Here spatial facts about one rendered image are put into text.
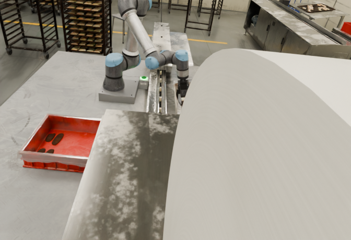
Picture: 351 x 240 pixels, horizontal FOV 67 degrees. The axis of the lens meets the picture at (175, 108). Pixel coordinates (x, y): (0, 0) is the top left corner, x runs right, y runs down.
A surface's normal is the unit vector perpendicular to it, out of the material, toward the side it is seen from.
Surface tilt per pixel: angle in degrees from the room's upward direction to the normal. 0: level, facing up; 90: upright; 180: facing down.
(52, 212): 0
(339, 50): 90
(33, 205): 0
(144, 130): 0
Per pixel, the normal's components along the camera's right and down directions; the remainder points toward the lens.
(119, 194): 0.11, -0.83
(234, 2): 0.04, 0.55
